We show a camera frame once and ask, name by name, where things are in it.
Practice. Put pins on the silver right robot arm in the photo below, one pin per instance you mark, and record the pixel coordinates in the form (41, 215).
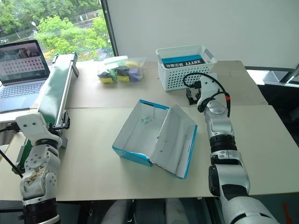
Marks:
(224, 144)

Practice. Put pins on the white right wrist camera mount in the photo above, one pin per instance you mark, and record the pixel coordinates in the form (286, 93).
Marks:
(209, 87)

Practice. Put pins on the blue white box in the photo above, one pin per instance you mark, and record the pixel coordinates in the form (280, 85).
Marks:
(151, 137)

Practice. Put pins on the dark side desk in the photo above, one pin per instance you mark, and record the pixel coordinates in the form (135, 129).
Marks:
(278, 88)

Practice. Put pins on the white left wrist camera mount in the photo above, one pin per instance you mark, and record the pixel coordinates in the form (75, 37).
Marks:
(31, 124)

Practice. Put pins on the purple block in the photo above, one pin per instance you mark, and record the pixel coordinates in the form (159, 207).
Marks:
(135, 73)

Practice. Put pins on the green conveyor belt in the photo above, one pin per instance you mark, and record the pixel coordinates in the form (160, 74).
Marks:
(52, 91)

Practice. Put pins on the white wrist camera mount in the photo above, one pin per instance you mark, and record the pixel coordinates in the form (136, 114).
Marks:
(209, 87)
(31, 124)

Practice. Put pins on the open grey laptop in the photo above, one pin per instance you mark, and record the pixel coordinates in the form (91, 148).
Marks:
(21, 77)

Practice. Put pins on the black window frame post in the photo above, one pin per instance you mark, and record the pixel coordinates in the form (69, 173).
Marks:
(109, 25)

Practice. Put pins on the white perforated plastic basket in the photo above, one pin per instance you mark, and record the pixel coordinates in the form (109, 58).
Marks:
(177, 74)

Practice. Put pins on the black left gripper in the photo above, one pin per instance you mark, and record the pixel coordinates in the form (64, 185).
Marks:
(54, 131)

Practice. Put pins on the blue packet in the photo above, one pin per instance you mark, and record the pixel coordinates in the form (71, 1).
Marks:
(182, 61)

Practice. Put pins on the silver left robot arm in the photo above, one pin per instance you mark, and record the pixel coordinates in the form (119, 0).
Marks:
(38, 172)

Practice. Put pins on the yellow sponge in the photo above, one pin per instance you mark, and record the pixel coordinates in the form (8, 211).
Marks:
(106, 80)
(123, 78)

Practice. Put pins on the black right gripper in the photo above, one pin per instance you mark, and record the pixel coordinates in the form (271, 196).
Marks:
(197, 88)

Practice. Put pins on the clear plastic bag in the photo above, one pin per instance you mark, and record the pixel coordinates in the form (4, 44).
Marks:
(121, 70)

